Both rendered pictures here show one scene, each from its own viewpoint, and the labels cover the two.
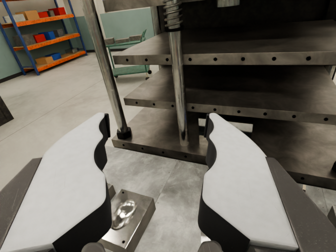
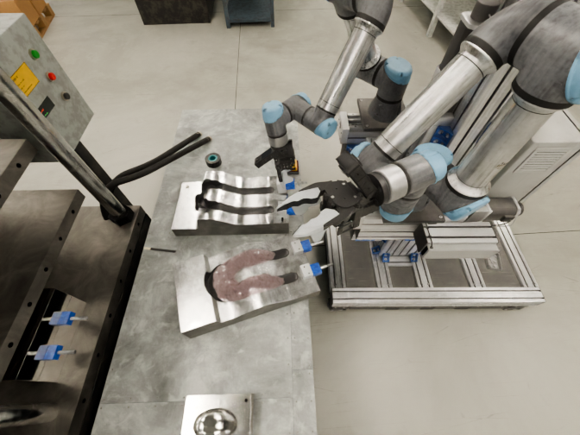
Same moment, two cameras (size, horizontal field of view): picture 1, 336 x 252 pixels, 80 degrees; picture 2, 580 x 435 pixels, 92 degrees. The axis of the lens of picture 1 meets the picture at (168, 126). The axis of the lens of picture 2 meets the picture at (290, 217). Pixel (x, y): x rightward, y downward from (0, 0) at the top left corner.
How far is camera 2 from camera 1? 0.51 m
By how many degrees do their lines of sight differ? 77
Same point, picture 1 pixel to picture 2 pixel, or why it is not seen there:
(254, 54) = not seen: outside the picture
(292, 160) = (106, 256)
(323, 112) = (63, 211)
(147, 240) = (231, 385)
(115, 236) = (242, 415)
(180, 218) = (199, 358)
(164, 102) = not seen: outside the picture
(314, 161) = (108, 237)
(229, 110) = (22, 318)
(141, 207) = (202, 404)
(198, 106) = not seen: outside the picture
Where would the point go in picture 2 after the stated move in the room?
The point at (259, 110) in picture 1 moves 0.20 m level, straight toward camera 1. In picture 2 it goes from (39, 274) to (101, 274)
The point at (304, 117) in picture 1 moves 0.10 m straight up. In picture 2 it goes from (65, 230) to (44, 214)
